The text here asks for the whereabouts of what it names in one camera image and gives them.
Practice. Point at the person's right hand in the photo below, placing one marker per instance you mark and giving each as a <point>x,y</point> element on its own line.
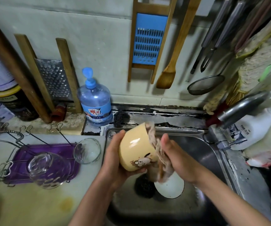
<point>180,160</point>

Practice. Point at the person's left hand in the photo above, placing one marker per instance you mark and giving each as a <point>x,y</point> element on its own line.
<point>114,164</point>

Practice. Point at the beige dish cloth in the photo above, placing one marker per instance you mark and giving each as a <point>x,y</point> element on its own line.
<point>161,160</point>

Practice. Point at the yellow mug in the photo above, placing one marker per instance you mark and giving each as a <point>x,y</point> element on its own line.
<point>135,143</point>

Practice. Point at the white plate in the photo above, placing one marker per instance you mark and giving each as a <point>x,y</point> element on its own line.
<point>172,188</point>

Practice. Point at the dark scouring pad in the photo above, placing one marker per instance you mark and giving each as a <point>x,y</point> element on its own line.
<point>121,118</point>

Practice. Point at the red container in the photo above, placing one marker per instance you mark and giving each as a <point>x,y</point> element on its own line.
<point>213,121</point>

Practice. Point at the stainless steel sink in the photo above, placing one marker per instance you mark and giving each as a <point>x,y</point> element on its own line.
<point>206,204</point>

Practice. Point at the small blue water bottle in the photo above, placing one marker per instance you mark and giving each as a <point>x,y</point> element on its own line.
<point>95,98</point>

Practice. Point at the mesh strainer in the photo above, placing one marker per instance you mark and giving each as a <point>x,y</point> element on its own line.
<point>206,84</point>

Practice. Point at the white spray bottle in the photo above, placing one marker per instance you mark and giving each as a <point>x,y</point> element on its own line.
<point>255,129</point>

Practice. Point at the metal faucet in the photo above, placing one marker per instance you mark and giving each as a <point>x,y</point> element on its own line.
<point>243,106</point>

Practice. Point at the pink and white plastic bag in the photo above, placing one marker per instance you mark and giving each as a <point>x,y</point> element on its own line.
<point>267,159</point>

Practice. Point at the purple plastic tray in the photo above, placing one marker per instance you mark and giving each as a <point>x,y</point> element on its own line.
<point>18,164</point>

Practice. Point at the wooden framed metal grater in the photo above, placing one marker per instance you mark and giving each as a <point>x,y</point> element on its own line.
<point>53,77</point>

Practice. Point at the wooden spatula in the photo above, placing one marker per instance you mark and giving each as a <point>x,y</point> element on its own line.
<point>180,40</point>

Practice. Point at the wooden slicer with blue blade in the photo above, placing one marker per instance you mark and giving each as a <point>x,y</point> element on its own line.
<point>148,40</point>

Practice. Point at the metal peeler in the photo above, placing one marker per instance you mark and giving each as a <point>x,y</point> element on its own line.
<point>213,30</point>
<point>227,28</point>

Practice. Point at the wooden rolling pin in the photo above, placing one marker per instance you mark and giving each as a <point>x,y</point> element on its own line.
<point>18,68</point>

